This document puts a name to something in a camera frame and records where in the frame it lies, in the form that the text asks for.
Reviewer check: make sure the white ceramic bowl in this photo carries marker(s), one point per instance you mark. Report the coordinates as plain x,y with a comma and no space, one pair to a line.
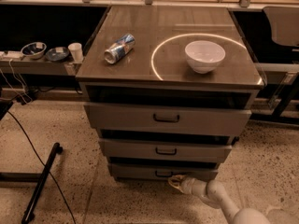
204,56

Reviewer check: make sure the grey drawer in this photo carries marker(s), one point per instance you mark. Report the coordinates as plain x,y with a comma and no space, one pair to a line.
164,151
167,119
131,171

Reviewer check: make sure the white bowl with dark inside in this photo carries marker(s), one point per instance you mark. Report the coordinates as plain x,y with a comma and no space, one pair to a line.
34,51

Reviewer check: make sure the dark blue shallow bowl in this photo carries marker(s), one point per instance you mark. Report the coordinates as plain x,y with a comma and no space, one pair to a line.
57,54

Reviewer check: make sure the white power strip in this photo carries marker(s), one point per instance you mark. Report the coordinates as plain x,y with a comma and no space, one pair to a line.
10,55

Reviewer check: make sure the grey drawer cabinet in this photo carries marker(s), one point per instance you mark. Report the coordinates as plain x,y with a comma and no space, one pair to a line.
155,71

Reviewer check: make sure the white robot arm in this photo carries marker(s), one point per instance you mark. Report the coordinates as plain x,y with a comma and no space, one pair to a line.
214,194

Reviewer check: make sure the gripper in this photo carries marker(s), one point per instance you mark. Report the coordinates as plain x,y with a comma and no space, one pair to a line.
188,184

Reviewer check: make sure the white paper cup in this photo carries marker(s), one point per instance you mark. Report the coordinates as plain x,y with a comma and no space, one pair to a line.
76,52

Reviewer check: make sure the dark office chair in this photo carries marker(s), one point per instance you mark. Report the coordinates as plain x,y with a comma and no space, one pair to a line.
284,23

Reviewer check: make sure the blue silver drink can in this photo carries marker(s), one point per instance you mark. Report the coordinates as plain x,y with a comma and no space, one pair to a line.
119,48

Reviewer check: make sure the black stand leg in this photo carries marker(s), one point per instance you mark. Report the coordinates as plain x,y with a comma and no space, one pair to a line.
29,212

